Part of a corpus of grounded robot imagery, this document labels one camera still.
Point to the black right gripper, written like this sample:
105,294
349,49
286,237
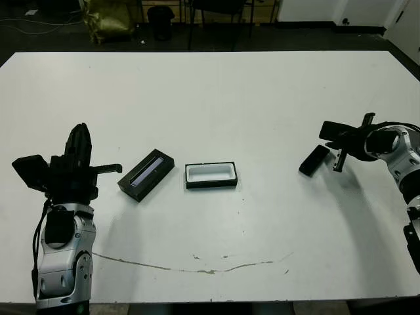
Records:
354,141

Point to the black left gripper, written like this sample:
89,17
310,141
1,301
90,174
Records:
73,187

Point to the black box lid with picture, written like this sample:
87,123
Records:
147,175

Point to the black box base white insert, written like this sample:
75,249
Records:
211,174

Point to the yellow-green plastic bag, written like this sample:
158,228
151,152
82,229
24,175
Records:
108,18

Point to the white paper sheet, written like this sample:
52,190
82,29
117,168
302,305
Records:
31,12

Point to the black trash bin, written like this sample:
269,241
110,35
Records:
160,24

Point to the black office chair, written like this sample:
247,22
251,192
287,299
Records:
220,6

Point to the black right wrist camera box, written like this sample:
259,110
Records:
331,129

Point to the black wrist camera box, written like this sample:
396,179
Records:
331,129
31,172

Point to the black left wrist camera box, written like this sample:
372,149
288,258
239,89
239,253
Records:
31,172

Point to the small black wall knob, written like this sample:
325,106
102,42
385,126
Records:
345,21

